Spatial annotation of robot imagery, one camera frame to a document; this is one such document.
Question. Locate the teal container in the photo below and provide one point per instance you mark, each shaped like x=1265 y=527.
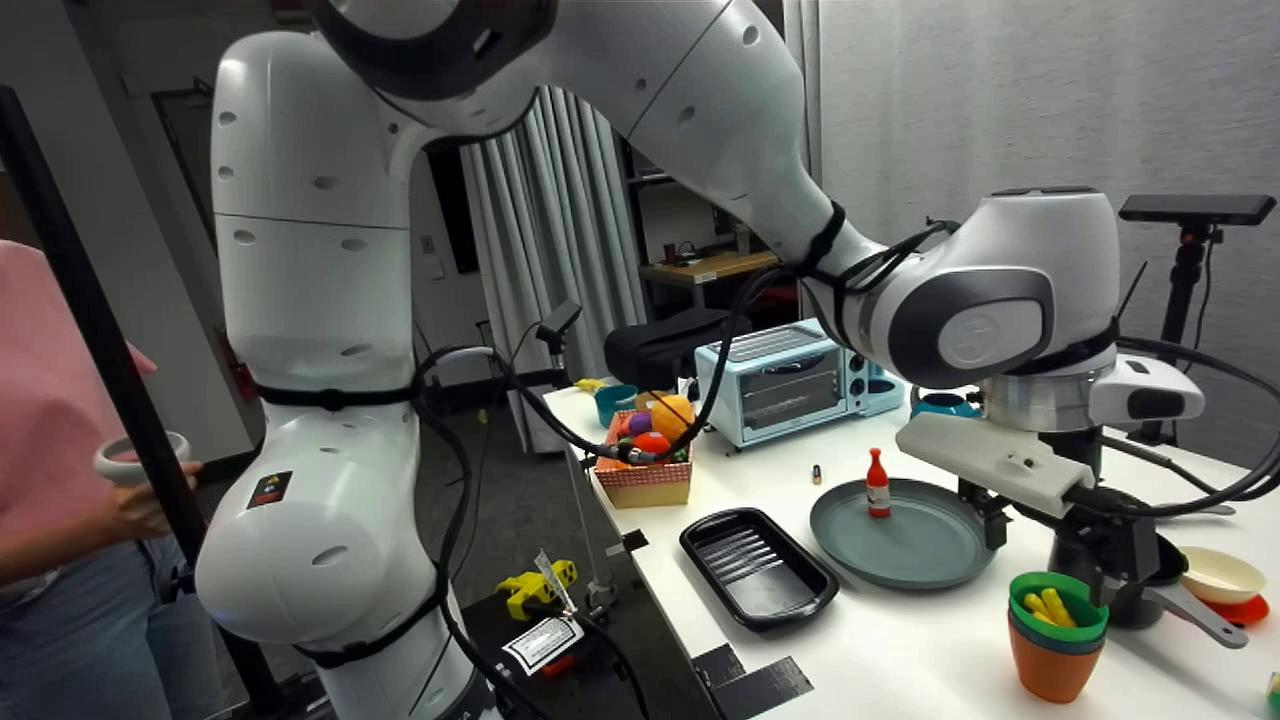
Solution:
x=615 y=397

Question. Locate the purple plush fruit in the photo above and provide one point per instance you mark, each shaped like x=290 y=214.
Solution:
x=639 y=421

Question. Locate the gray backdrop curtain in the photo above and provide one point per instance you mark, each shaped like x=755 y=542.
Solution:
x=962 y=83

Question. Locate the person hand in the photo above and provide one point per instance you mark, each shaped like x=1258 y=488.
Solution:
x=144 y=507

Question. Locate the black tape strip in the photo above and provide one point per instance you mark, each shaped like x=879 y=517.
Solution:
x=723 y=664
x=767 y=686

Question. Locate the gray door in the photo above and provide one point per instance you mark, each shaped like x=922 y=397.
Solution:
x=185 y=200

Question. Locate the wooden background table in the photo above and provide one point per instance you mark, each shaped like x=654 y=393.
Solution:
x=706 y=265

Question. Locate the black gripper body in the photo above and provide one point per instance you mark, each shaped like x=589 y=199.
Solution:
x=1100 y=523

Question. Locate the yellow toy figure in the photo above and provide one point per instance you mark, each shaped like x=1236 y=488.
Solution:
x=539 y=587

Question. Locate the black toy pot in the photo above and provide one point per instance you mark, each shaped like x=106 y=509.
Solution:
x=1202 y=618

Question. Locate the red plush tomato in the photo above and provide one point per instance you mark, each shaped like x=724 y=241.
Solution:
x=649 y=446

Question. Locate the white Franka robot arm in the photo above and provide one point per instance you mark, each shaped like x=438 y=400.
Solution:
x=321 y=200

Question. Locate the white label card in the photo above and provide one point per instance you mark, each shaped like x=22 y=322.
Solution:
x=541 y=645

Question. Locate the small black tape square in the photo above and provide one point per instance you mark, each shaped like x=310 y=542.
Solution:
x=635 y=542

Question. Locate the white wrist mounting plate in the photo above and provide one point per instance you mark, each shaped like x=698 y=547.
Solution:
x=995 y=465

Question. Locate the orange plush fruit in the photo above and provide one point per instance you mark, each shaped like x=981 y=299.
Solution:
x=671 y=419

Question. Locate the person forearm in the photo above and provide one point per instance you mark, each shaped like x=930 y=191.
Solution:
x=53 y=547

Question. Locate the black grill tray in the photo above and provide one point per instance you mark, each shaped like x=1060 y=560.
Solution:
x=755 y=565

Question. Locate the white pleated curtain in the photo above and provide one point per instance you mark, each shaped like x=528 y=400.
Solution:
x=563 y=241

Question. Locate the person in pink shirt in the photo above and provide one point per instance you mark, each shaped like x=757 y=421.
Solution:
x=41 y=400

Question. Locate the thin metal stand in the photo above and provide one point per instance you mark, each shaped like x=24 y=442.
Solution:
x=563 y=324

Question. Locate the gray plate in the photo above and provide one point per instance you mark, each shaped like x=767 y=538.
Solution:
x=904 y=547

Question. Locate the red ketchup bottle toy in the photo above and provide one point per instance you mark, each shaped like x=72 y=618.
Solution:
x=879 y=488

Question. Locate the black camera stand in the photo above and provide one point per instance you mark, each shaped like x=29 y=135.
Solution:
x=1192 y=265

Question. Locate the green yellow toy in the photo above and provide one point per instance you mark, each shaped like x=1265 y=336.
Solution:
x=1274 y=699

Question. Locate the orange cup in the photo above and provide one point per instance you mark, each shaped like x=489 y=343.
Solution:
x=1053 y=673

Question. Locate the light blue toaster oven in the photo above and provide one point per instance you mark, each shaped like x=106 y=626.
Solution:
x=785 y=381

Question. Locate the red small plate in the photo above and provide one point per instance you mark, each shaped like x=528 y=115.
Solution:
x=1244 y=614

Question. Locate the yellow toy fry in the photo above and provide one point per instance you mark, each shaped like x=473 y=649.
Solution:
x=1035 y=611
x=1057 y=606

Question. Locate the white handheld controller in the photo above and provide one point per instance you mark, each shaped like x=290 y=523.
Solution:
x=126 y=459

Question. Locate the cream bowl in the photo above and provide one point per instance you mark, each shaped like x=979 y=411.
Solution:
x=1220 y=574

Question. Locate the red checkered basket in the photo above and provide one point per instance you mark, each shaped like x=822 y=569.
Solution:
x=647 y=480

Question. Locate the black bag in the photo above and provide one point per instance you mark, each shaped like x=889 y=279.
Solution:
x=667 y=345

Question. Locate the black diagonal pole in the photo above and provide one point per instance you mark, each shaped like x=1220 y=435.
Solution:
x=92 y=334

